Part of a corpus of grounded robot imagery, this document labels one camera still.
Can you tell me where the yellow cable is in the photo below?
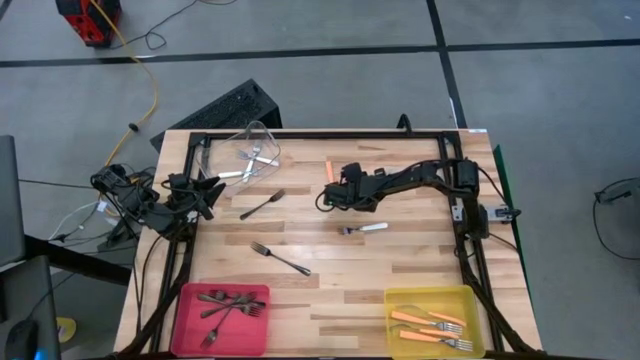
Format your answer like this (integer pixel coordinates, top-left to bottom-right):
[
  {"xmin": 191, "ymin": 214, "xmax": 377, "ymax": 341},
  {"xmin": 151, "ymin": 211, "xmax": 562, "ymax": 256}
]
[{"xmin": 88, "ymin": 0, "xmax": 160, "ymax": 169}]

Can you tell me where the long dark metal fork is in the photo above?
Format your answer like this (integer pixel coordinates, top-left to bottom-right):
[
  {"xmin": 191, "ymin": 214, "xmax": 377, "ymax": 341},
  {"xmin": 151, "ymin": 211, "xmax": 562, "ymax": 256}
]
[{"xmin": 249, "ymin": 241, "xmax": 313, "ymax": 278}]

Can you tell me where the clear plastic bin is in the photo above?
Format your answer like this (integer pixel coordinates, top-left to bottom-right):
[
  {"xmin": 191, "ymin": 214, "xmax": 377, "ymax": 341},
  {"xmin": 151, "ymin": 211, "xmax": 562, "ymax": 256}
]
[{"xmin": 195, "ymin": 119, "xmax": 282, "ymax": 190}]

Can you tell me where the grey flat screen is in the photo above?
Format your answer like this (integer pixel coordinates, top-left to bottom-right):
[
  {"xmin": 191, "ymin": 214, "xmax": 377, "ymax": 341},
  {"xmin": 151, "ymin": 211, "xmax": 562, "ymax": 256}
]
[{"xmin": 0, "ymin": 133, "xmax": 27, "ymax": 269}]

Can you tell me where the pink plastic bin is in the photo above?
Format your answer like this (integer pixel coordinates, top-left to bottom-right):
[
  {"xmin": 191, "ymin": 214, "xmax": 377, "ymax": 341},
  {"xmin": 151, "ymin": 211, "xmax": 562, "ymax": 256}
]
[{"xmin": 170, "ymin": 282, "xmax": 272, "ymax": 358}]

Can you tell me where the upright side panel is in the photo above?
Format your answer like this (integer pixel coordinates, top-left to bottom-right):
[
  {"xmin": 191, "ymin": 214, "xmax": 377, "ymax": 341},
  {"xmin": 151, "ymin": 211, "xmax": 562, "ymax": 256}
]
[{"xmin": 492, "ymin": 143, "xmax": 532, "ymax": 306}]

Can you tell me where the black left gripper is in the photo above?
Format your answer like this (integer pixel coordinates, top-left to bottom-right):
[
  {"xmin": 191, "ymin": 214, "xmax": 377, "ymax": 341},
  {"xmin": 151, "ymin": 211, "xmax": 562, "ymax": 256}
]
[{"xmin": 168, "ymin": 171, "xmax": 228, "ymax": 225}]

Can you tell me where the black computer mouse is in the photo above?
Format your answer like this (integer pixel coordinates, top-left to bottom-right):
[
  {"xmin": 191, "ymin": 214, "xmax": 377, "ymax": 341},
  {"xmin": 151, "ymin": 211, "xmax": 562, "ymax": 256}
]
[{"xmin": 3, "ymin": 318, "xmax": 40, "ymax": 360}]

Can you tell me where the thin black floor cable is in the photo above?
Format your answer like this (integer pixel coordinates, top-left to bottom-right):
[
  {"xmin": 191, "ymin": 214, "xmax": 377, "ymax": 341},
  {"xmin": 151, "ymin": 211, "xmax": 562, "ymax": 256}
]
[{"xmin": 109, "ymin": 0, "xmax": 239, "ymax": 52}]

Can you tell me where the red and black case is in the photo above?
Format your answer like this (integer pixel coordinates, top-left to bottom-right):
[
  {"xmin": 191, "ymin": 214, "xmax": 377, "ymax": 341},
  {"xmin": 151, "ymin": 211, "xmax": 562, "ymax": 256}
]
[{"xmin": 54, "ymin": 0, "xmax": 123, "ymax": 49}]

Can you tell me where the yellow round disc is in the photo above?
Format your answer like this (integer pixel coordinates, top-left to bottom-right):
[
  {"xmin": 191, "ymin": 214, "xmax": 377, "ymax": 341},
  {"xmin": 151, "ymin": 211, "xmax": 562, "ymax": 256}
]
[{"xmin": 55, "ymin": 316, "xmax": 78, "ymax": 345}]

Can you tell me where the black perforated computer case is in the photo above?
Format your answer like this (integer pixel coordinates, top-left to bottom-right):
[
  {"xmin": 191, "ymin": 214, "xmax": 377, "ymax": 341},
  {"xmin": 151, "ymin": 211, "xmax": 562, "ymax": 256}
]
[{"xmin": 149, "ymin": 77, "xmax": 284, "ymax": 152}]

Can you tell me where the white cable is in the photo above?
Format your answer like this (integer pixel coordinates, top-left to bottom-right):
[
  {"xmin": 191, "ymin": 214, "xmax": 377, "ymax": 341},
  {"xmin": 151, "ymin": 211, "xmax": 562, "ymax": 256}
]
[{"xmin": 48, "ymin": 199, "xmax": 109, "ymax": 242}]

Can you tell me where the yellow plastic bin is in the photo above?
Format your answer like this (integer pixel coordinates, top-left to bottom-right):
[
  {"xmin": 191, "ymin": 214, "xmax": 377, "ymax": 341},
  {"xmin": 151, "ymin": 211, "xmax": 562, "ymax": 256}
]
[{"xmin": 383, "ymin": 285, "xmax": 487, "ymax": 360}]

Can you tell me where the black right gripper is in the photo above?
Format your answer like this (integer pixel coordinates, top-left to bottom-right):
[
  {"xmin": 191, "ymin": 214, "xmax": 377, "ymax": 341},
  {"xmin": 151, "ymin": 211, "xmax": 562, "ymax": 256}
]
[{"xmin": 324, "ymin": 162, "xmax": 384, "ymax": 209}]

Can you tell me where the black floor beam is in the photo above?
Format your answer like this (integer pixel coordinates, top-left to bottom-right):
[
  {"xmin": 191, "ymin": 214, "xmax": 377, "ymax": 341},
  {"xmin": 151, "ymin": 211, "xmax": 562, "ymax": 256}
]
[{"xmin": 23, "ymin": 233, "xmax": 134, "ymax": 287}]

